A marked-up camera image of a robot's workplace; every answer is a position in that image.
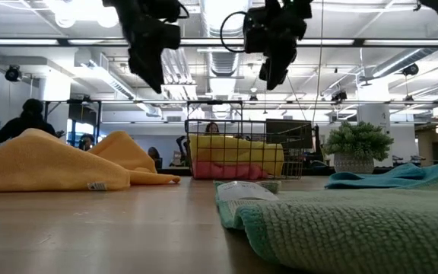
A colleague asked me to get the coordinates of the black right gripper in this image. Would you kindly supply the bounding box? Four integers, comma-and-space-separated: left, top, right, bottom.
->
243, 0, 313, 91

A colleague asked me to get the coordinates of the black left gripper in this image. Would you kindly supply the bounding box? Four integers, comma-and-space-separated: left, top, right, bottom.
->
103, 0, 189, 94

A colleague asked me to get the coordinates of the yellow microfiber towel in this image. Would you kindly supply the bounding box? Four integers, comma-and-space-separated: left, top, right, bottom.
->
188, 134, 286, 177

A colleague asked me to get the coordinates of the pink microfiber towel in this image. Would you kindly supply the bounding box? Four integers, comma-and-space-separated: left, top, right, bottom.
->
191, 160, 269, 181

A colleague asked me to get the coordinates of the teal microfiber towel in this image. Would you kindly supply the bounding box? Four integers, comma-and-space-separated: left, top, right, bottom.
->
324, 161, 438, 190

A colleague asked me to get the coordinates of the green microfiber towel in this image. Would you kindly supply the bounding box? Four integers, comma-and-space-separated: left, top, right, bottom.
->
214, 164, 438, 274

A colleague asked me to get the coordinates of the orange microfiber towel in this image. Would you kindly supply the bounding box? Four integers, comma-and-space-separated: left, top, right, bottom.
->
87, 130, 159, 174
0, 127, 183, 193

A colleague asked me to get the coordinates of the black monitor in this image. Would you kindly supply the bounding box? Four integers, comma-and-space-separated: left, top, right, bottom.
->
265, 118, 314, 151

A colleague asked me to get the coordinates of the green potted artificial plant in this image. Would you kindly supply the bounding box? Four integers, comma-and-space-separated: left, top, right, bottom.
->
323, 120, 395, 175

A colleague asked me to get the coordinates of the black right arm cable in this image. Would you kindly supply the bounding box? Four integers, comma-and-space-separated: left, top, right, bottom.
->
219, 11, 249, 53

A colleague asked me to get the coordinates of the dark wire basket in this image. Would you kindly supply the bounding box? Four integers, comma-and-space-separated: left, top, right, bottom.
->
184, 119, 308, 181

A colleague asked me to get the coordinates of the black metal rack frame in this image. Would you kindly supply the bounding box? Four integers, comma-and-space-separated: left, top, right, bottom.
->
38, 98, 189, 134

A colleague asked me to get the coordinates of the black frame beam with lights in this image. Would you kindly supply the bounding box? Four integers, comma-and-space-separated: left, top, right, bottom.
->
0, 37, 438, 49

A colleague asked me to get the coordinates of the black aluminium table frame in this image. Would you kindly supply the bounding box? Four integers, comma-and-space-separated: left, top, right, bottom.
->
157, 167, 336, 177

